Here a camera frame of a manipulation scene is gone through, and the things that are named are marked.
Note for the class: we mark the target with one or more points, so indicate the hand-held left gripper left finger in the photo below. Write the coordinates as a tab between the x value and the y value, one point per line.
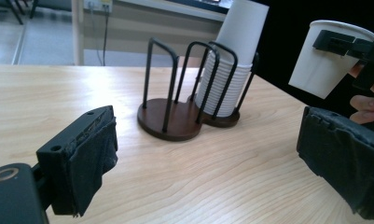
79	161

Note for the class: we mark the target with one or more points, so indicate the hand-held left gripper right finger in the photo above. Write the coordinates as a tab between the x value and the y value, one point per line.
346	155

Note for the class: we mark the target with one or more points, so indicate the single white paper cup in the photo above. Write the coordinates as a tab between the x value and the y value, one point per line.
318	68

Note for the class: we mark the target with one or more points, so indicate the stack of white paper cups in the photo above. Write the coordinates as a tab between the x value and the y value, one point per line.
237	37

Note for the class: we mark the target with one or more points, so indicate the black chair legs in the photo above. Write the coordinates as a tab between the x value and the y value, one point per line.
13	9

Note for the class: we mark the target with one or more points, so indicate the wall power socket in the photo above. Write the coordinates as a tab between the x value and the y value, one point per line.
97	4

